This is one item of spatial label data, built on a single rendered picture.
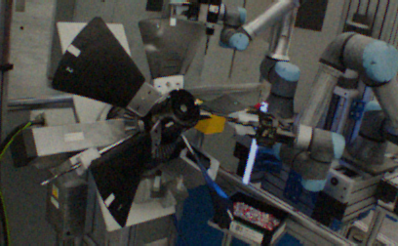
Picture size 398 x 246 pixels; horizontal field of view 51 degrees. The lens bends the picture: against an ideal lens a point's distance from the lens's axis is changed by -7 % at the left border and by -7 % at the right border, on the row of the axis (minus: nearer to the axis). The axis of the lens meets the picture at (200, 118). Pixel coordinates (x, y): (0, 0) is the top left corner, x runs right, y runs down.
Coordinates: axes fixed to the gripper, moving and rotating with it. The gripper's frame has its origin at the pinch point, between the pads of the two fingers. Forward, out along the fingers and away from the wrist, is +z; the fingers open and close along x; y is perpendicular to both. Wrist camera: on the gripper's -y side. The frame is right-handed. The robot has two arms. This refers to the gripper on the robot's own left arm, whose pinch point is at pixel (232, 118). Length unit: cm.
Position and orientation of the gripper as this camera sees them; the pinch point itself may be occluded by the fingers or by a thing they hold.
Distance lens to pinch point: 138.1
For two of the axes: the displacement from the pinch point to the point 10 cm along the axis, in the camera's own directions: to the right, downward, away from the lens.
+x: -1.6, 9.0, 4.1
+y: -1.9, 3.8, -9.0
